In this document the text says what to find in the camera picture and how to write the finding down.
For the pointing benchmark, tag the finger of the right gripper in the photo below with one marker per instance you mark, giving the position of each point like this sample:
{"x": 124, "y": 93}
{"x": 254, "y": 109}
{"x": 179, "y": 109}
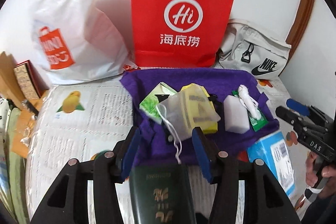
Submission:
{"x": 300, "y": 126}
{"x": 296, "y": 106}

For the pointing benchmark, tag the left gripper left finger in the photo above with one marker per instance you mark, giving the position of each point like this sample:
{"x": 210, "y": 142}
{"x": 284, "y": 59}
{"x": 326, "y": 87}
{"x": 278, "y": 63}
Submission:
{"x": 125, "y": 151}

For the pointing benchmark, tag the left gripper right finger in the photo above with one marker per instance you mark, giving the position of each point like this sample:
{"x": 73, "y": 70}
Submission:
{"x": 205, "y": 154}

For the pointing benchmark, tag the white sponge block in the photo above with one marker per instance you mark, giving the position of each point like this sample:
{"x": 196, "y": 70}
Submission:
{"x": 235, "y": 116}

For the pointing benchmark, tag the white mesh drawstring bag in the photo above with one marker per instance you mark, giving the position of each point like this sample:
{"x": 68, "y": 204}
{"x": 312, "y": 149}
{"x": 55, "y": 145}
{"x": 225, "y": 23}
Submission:
{"x": 171, "y": 113}

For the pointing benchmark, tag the white tissue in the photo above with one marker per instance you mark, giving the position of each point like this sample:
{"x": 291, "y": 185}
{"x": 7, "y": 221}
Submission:
{"x": 251, "y": 105}

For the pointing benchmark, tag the green tissue packet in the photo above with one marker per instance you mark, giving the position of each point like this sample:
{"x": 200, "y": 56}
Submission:
{"x": 148, "y": 105}

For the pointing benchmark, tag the right hand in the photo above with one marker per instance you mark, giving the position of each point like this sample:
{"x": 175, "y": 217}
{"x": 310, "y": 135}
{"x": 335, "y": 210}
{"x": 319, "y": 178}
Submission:
{"x": 327, "y": 172}

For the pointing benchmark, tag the blue white cardboard box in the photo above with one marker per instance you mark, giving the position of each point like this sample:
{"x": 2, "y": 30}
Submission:
{"x": 272, "y": 149}

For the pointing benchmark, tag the yellow black folded pouch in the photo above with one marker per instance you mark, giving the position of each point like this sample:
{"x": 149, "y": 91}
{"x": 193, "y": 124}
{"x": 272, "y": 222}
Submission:
{"x": 198, "y": 109}

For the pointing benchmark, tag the small green snack packet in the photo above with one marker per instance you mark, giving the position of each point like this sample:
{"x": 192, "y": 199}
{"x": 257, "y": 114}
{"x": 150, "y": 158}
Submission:
{"x": 256, "y": 124}

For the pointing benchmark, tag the dark green passport booklet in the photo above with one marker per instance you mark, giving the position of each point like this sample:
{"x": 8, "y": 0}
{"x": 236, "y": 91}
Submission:
{"x": 161, "y": 194}

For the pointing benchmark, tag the purple fleece cloth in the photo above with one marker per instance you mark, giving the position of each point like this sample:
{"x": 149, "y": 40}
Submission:
{"x": 153, "y": 148}

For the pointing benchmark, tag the grey Nike pouch bag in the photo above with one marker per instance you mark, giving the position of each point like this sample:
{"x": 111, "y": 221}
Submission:
{"x": 249, "y": 47}

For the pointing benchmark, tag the wooden side table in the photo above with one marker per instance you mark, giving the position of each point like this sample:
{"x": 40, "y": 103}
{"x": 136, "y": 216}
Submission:
{"x": 24, "y": 130}

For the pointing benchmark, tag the patterned brown book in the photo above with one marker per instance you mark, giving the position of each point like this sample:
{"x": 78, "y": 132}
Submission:
{"x": 26, "y": 81}

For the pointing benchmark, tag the wooden chair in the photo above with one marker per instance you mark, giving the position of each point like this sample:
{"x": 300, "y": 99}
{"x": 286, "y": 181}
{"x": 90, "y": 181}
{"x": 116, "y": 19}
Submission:
{"x": 9, "y": 85}

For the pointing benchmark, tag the red paper shopping bag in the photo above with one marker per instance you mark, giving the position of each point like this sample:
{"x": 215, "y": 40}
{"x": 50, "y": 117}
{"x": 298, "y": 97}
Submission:
{"x": 178, "y": 33}

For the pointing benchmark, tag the white Miniso plastic bag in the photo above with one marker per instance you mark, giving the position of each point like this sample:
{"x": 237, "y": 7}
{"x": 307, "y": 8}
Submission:
{"x": 76, "y": 42}

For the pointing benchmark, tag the brown wooden door frame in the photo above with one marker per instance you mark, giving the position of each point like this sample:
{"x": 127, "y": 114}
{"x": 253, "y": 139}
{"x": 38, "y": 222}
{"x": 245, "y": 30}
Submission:
{"x": 299, "y": 25}

